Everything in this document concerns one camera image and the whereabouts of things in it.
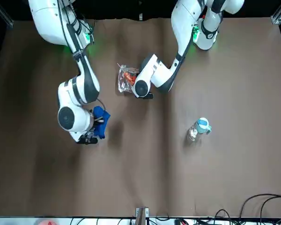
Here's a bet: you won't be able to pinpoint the looped black desk cable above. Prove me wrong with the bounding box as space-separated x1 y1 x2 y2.
239 193 281 221
214 208 230 221

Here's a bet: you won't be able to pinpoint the silver aluminium camera post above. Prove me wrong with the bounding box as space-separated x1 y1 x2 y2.
135 206 149 225

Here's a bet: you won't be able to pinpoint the loose black right arm cable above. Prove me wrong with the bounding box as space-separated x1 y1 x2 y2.
96 97 108 111

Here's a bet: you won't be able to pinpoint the clear bottle with blue cap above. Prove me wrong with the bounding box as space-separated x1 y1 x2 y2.
188 117 213 142

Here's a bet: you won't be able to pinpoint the orange shrimp ingredients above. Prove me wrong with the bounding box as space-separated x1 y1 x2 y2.
124 72 137 85

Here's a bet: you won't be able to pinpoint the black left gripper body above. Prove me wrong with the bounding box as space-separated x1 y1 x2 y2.
137 92 155 100

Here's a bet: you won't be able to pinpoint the silver aluminium frame post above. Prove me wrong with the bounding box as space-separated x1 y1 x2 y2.
271 6 281 24
0 0 15 28

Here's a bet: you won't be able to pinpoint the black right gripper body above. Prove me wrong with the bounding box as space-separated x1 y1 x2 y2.
91 108 101 136

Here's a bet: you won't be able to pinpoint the pink plate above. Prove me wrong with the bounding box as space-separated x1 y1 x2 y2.
34 218 63 225

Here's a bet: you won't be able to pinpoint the blue dishcloth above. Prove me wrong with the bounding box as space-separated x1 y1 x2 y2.
92 105 111 140

